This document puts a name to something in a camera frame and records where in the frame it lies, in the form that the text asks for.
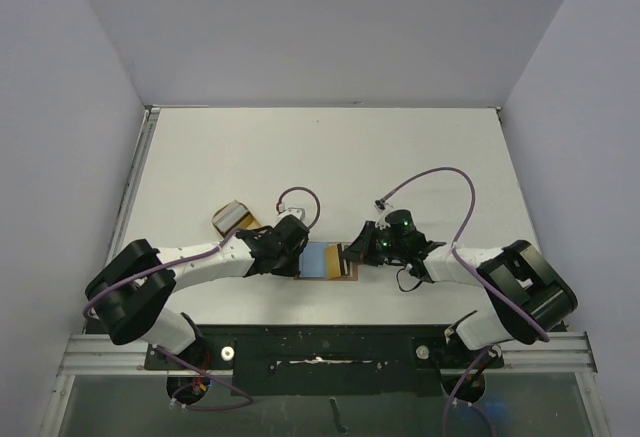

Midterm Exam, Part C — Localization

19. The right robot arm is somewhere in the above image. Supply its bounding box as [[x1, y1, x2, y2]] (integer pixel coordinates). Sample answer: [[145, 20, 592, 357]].
[[342, 209, 578, 366]]

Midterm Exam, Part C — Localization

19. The black right gripper cable loop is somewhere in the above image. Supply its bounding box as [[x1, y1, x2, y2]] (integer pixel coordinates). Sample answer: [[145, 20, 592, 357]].
[[395, 264, 426, 293]]

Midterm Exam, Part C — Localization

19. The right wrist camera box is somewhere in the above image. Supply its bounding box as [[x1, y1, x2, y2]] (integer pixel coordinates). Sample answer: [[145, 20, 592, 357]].
[[374, 199, 394, 213]]

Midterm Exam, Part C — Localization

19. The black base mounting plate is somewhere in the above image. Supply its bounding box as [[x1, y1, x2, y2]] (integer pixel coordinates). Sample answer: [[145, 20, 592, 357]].
[[144, 324, 506, 398]]

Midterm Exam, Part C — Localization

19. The tan leather card holder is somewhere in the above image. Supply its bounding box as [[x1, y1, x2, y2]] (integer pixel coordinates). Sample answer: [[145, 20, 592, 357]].
[[297, 242, 358, 281]]

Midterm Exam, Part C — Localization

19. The gold credit card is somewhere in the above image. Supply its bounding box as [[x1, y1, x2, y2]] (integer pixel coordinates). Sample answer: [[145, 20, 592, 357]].
[[324, 243, 351, 280]]

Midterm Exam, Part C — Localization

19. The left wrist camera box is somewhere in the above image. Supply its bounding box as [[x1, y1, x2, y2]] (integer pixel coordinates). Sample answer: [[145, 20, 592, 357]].
[[276, 202, 305, 222]]

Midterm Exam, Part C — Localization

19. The wooden card tray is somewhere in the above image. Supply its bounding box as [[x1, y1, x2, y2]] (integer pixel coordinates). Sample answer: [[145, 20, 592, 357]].
[[211, 200, 262, 237]]

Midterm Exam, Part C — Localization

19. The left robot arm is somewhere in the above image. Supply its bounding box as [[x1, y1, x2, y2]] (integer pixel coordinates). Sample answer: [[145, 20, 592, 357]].
[[83, 212, 309, 368]]

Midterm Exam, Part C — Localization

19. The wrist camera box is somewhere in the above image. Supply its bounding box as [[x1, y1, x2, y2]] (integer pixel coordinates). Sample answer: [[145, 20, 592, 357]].
[[276, 202, 305, 222], [374, 199, 394, 213]]

